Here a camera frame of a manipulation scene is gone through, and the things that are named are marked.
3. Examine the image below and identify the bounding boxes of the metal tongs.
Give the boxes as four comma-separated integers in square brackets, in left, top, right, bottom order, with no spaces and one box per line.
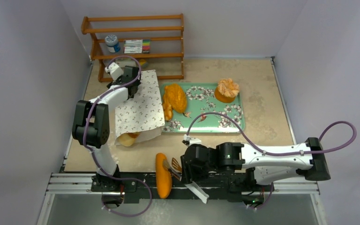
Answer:
[163,158,209,204]

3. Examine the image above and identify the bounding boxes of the long orange fake baguette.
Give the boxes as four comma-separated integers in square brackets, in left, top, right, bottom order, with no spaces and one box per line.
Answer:
[155,153,173,199]

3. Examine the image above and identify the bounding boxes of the white patterned paper bag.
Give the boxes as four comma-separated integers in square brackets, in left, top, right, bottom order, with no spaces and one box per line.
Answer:
[114,70,165,145]

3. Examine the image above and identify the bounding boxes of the orange braided fake bread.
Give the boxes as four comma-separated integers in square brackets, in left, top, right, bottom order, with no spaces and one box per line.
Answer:
[162,95,173,121]

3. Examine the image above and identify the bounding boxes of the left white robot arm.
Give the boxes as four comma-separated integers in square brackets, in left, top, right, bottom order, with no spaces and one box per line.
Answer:
[72,66,141,192]

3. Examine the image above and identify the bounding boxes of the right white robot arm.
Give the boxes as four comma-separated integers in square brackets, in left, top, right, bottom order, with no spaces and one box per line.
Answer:
[180,137,331,191]

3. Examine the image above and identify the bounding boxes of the small brown fake bread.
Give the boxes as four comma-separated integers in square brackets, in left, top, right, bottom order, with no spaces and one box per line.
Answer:
[128,132,140,139]

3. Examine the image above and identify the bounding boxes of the pale yellow fake bun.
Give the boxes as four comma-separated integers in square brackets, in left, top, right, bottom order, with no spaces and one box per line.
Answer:
[117,133,137,147]

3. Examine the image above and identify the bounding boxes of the white small box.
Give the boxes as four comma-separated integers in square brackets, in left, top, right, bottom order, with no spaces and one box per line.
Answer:
[115,59,132,68]

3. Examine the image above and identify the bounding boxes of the yellow grey sharpener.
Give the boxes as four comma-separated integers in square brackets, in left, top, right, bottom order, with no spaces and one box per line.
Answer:
[139,59,149,68]

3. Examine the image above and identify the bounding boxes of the pack of coloured markers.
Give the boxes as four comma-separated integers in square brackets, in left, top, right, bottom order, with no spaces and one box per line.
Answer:
[124,39,151,54]

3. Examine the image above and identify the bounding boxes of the blue lidded jar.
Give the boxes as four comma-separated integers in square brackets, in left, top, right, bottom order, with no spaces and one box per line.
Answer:
[105,35,120,53]

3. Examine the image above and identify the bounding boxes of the wooden shelf rack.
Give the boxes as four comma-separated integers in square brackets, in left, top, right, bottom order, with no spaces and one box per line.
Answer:
[81,14,185,82]

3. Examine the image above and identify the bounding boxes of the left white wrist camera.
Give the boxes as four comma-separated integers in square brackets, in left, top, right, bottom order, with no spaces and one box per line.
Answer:
[105,62,123,81]

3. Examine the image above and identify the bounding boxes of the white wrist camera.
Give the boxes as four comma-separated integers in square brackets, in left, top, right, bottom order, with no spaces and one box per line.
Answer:
[105,62,123,81]
[182,134,202,146]

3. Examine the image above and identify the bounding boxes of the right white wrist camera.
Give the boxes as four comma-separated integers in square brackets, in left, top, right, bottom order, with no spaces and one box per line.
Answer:
[182,134,202,146]

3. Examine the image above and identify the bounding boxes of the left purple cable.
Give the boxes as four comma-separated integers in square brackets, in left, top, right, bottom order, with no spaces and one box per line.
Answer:
[82,55,153,217]

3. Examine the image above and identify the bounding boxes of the purple cable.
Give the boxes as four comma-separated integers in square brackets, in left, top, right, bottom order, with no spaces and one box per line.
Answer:
[82,55,153,217]
[186,112,358,210]

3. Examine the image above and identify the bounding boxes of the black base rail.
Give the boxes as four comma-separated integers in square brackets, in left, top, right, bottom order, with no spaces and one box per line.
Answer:
[91,172,273,203]

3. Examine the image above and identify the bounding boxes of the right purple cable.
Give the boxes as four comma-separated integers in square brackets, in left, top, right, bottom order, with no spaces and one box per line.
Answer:
[186,112,358,210]

